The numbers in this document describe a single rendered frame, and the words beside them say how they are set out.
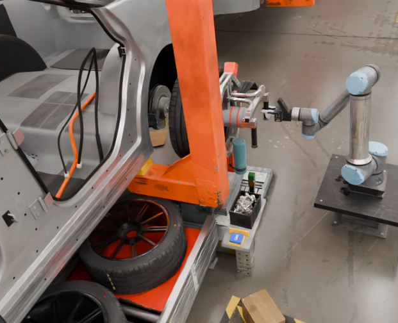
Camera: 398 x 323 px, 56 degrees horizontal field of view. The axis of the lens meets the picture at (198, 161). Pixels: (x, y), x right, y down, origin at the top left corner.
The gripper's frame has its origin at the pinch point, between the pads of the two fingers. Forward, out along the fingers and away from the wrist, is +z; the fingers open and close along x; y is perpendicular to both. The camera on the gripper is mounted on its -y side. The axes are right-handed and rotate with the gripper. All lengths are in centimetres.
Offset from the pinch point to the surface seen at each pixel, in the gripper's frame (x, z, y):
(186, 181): -70, 32, 15
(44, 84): -25, 164, -22
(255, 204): -68, -10, 26
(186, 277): -115, 18, 45
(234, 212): -77, 0, 27
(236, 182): -5, 22, 68
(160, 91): -12, 72, -15
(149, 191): -72, 60, 27
